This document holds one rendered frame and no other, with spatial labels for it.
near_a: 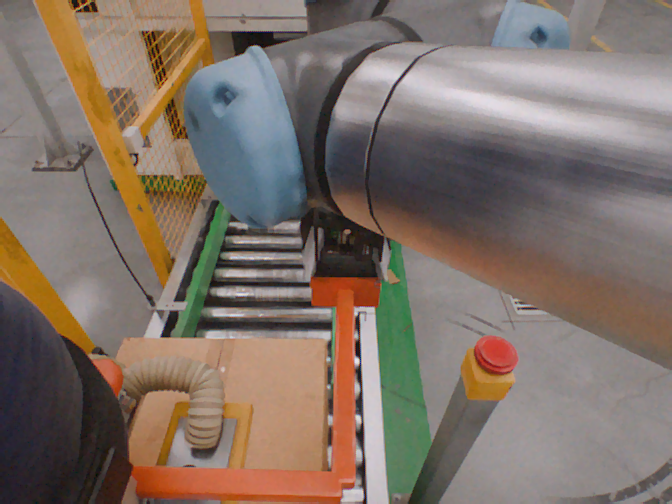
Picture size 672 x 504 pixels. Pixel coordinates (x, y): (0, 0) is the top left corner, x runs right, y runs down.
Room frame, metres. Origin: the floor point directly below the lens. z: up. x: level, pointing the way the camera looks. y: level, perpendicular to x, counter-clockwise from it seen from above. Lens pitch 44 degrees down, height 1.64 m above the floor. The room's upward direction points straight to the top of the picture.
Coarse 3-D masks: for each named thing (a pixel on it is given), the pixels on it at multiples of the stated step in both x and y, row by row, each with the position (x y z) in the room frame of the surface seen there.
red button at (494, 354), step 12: (492, 336) 0.41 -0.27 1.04; (480, 348) 0.38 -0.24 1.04; (492, 348) 0.38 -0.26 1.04; (504, 348) 0.38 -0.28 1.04; (480, 360) 0.36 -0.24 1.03; (492, 360) 0.36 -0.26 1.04; (504, 360) 0.36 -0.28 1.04; (516, 360) 0.36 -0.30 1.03; (492, 372) 0.35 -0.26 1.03; (504, 372) 0.34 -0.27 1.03
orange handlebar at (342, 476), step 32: (352, 320) 0.28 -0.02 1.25; (352, 352) 0.24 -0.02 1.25; (352, 384) 0.20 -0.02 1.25; (352, 416) 0.17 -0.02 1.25; (352, 448) 0.14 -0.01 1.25; (160, 480) 0.12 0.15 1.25; (192, 480) 0.12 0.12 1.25; (224, 480) 0.12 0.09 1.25; (256, 480) 0.12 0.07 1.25; (288, 480) 0.12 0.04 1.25; (320, 480) 0.12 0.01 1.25; (352, 480) 0.12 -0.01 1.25
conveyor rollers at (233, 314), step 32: (288, 224) 1.28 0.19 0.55; (224, 256) 1.10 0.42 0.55; (256, 256) 1.10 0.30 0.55; (288, 256) 1.10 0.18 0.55; (224, 288) 0.94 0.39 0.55; (256, 288) 0.94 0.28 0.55; (288, 288) 0.94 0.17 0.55; (224, 320) 0.82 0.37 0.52; (256, 320) 0.82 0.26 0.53; (288, 320) 0.82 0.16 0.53; (320, 320) 0.82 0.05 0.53
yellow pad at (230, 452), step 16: (176, 416) 0.22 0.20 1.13; (224, 416) 0.22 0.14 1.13; (240, 416) 0.22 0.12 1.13; (176, 432) 0.20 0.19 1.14; (224, 432) 0.20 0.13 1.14; (240, 432) 0.21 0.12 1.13; (176, 448) 0.18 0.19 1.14; (192, 448) 0.18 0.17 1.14; (208, 448) 0.18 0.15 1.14; (224, 448) 0.18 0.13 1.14; (240, 448) 0.19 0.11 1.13; (160, 464) 0.17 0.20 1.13; (176, 464) 0.17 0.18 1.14; (192, 464) 0.17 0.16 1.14; (208, 464) 0.17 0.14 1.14; (224, 464) 0.17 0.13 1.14; (240, 464) 0.17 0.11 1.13
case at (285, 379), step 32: (128, 352) 0.43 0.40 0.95; (160, 352) 0.43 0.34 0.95; (192, 352) 0.43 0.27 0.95; (224, 352) 0.43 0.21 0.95; (256, 352) 0.43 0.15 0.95; (288, 352) 0.43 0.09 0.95; (320, 352) 0.43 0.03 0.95; (224, 384) 0.37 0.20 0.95; (256, 384) 0.37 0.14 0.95; (288, 384) 0.37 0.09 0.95; (320, 384) 0.37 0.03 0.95; (160, 416) 0.31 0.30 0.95; (256, 416) 0.31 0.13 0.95; (288, 416) 0.31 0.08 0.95; (320, 416) 0.31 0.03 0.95; (160, 448) 0.25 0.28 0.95; (256, 448) 0.25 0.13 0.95; (288, 448) 0.25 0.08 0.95; (320, 448) 0.25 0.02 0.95
